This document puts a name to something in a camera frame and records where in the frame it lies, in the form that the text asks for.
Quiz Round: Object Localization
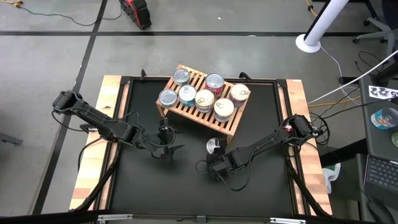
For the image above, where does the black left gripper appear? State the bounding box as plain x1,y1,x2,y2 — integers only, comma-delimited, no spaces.
152,117,187,163

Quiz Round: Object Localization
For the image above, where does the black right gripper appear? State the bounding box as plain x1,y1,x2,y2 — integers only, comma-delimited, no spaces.
202,138,247,179

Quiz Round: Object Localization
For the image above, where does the green label tuna can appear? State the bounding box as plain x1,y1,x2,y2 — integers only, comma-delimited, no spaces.
158,88,178,109

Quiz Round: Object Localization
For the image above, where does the blue red label seafood can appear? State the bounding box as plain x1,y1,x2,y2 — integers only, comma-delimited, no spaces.
229,83,251,108
213,98,235,123
195,88,216,114

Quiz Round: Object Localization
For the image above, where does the teal label tuna can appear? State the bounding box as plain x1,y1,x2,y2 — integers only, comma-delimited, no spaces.
178,84,198,108
370,107,398,131

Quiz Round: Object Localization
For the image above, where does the white lid seafood can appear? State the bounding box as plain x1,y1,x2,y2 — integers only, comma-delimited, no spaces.
172,68,191,87

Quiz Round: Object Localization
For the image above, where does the wooden slatted shelf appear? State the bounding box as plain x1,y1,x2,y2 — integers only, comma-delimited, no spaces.
155,63,251,145

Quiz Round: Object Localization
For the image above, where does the wooden table side plank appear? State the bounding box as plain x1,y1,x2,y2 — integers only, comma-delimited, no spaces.
68,74,123,211
285,79,333,216

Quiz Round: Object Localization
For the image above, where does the white plastic bag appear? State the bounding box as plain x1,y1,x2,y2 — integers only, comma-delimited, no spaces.
322,162,342,194

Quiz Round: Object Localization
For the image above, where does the red black equipment case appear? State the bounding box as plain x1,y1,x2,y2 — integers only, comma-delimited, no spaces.
119,0,153,30

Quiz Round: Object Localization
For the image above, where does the grey furniture foot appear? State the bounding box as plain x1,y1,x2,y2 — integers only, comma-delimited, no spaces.
0,131,24,146

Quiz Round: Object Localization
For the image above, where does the grey side desk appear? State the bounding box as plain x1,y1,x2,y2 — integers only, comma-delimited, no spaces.
359,74,398,162

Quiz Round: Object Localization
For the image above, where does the black laptop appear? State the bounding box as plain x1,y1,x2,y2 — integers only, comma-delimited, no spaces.
363,154,398,205

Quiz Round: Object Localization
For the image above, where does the white pole stand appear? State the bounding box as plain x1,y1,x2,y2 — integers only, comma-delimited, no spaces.
295,0,349,54

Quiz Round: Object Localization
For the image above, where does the white printed tag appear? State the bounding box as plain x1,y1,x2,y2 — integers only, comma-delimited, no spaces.
368,85,398,101

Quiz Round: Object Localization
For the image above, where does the grey office chair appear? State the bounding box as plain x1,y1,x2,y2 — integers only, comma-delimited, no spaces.
353,0,398,58

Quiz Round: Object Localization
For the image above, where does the black braided cable sleeve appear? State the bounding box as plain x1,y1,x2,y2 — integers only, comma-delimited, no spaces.
73,146,121,212
286,155,331,217

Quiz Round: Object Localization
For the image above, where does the silver metal bracket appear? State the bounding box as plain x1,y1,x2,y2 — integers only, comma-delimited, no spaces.
97,213,134,223
269,217,307,224

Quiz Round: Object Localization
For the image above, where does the yellow floor cable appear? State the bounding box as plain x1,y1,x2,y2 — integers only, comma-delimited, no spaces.
303,0,318,17
307,95,362,108

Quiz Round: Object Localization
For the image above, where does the black floor cable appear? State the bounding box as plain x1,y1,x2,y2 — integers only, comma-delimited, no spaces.
18,3,123,27

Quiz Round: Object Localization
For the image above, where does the thick white cable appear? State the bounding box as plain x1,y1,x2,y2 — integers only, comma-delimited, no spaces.
309,49,398,105

